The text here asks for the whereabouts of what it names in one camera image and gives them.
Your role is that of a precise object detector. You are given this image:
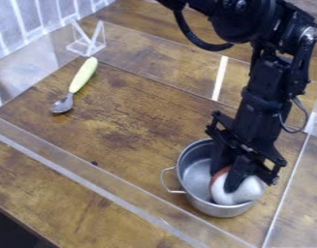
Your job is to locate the silver metal pot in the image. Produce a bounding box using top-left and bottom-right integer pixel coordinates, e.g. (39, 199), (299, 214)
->
(161, 139), (257, 218)

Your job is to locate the clear acrylic triangle stand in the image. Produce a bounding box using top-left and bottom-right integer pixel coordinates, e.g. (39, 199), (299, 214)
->
(66, 20), (106, 57)

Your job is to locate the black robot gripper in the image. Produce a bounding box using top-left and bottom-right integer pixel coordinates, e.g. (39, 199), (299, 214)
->
(206, 88), (289, 193)

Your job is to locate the yellow handled metal spoon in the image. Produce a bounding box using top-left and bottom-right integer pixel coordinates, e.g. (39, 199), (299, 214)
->
(51, 57), (99, 113)

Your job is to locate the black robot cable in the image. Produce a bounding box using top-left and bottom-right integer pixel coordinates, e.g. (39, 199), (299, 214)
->
(173, 9), (236, 52)

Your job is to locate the white plush mushroom red cap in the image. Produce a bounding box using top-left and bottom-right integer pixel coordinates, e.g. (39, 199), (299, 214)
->
(210, 167), (265, 205)

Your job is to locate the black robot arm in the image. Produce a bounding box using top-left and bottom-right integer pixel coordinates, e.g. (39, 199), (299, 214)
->
(157, 0), (317, 193)

